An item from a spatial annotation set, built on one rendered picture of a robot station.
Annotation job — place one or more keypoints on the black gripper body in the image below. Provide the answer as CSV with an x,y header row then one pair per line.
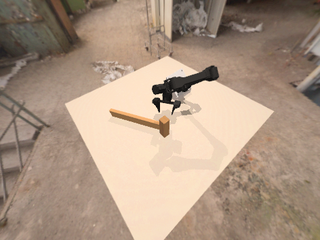
x,y
167,100

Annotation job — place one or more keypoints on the brown wooden post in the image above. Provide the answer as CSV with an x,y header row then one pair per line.
x,y
164,126

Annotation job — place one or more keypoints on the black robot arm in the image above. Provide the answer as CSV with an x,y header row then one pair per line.
x,y
182,84

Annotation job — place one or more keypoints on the wooden side rail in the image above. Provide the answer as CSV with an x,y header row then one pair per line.
x,y
135,118

